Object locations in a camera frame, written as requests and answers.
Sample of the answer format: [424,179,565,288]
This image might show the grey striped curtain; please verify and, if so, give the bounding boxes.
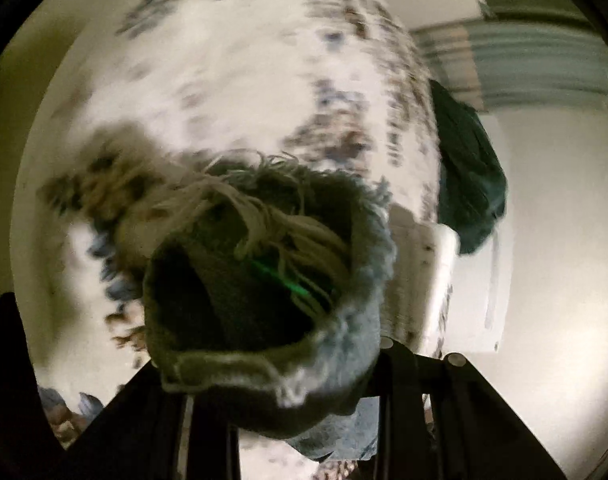
[411,21,608,112]

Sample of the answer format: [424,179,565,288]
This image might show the floral patterned bed blanket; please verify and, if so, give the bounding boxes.
[11,0,460,480]

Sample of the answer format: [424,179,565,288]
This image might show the dark green garment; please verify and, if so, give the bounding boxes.
[430,80,508,255]

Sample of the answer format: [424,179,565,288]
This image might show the blue denim jeans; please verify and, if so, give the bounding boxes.
[99,157,396,460]

